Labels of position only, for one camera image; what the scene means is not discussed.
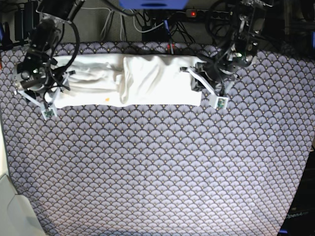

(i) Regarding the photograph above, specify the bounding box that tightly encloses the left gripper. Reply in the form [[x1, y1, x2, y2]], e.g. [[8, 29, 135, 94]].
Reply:
[[180, 60, 239, 96]]

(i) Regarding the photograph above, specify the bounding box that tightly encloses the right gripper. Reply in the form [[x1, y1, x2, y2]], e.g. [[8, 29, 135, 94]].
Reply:
[[13, 66, 75, 110]]

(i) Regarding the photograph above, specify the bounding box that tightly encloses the white printed T-shirt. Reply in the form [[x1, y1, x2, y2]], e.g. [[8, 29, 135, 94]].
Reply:
[[55, 54, 202, 108]]

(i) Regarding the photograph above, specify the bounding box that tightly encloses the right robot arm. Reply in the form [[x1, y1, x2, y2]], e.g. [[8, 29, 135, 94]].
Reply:
[[14, 0, 84, 115]]

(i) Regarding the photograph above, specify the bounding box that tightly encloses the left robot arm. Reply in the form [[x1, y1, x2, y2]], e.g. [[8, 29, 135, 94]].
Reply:
[[191, 0, 273, 96]]

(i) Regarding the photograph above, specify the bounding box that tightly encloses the red table clamp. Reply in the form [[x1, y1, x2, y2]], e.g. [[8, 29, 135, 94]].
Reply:
[[167, 43, 175, 55]]

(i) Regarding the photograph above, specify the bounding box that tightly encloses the black power strip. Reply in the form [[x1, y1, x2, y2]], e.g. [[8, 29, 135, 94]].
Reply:
[[184, 9, 232, 20]]

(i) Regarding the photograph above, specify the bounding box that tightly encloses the blue box at top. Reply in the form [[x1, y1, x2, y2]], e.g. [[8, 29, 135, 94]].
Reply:
[[119, 0, 188, 10]]

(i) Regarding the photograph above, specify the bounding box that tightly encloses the purple fan-patterned tablecloth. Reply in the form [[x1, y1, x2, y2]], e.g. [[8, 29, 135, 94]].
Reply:
[[0, 49, 315, 236]]

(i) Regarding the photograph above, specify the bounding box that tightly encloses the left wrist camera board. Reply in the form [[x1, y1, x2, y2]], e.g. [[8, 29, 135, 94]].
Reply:
[[209, 95, 229, 109]]

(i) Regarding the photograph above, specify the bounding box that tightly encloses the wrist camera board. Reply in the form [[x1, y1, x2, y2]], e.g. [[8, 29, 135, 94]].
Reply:
[[41, 108, 58, 120], [209, 95, 229, 109]]

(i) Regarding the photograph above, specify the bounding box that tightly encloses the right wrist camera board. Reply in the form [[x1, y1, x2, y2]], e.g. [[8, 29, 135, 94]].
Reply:
[[41, 108, 58, 120]]

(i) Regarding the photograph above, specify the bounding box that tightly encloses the grey cable bundle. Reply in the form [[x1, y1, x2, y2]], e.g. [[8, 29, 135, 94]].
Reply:
[[99, 9, 164, 42]]

